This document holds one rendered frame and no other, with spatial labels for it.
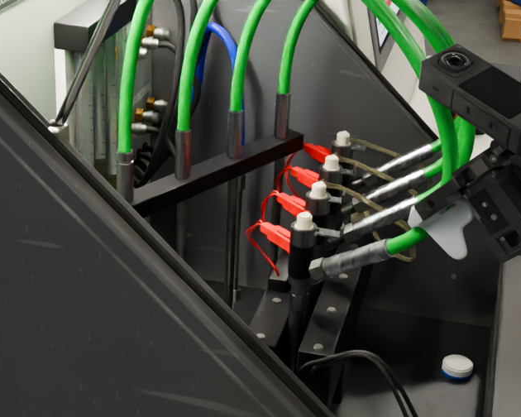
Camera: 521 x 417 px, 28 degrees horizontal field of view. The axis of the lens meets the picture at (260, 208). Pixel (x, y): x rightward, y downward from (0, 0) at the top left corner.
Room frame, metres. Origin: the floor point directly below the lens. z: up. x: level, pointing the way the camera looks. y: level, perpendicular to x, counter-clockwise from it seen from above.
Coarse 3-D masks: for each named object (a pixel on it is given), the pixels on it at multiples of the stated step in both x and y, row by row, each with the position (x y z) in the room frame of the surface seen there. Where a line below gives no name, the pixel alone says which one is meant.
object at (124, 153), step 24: (144, 0) 0.99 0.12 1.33; (384, 0) 0.85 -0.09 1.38; (144, 24) 1.00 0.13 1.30; (384, 24) 0.84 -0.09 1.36; (408, 48) 0.83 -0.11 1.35; (120, 96) 1.01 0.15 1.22; (120, 120) 1.01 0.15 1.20; (120, 144) 1.01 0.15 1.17; (456, 144) 0.80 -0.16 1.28; (456, 168) 0.80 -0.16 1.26; (408, 240) 0.81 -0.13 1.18
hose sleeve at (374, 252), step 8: (384, 240) 0.83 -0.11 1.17; (360, 248) 0.85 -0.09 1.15; (368, 248) 0.84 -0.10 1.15; (376, 248) 0.83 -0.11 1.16; (384, 248) 0.83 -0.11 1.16; (336, 256) 0.86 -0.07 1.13; (344, 256) 0.85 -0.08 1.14; (352, 256) 0.84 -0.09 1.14; (360, 256) 0.84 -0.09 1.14; (368, 256) 0.83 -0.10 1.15; (376, 256) 0.83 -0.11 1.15; (384, 256) 0.83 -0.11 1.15; (392, 256) 0.83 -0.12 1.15; (328, 264) 0.86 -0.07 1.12; (336, 264) 0.85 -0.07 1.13; (344, 264) 0.85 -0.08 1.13; (352, 264) 0.84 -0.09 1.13; (360, 264) 0.84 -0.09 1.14; (368, 264) 0.84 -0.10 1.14; (328, 272) 0.86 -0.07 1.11; (336, 272) 0.85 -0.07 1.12
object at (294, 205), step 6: (276, 198) 1.10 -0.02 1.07; (282, 198) 1.09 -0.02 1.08; (288, 198) 1.09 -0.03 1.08; (294, 198) 1.09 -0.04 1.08; (282, 204) 1.09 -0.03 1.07; (288, 204) 1.08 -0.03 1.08; (294, 204) 1.07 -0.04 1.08; (300, 204) 1.07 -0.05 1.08; (288, 210) 1.08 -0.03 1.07; (294, 210) 1.07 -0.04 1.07; (300, 210) 1.06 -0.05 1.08
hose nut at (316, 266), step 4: (316, 260) 0.87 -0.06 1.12; (320, 260) 0.87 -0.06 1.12; (312, 264) 0.87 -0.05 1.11; (316, 264) 0.87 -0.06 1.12; (320, 264) 0.86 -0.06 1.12; (308, 268) 0.87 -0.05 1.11; (312, 268) 0.87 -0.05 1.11; (316, 268) 0.86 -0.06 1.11; (320, 268) 0.86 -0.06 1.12; (312, 272) 0.87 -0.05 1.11; (316, 272) 0.86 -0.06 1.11; (320, 272) 0.86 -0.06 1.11; (312, 276) 0.87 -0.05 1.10; (316, 276) 0.86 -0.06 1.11; (320, 276) 0.86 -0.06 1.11; (324, 276) 0.86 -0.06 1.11; (328, 276) 0.86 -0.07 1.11; (320, 280) 0.87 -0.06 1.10
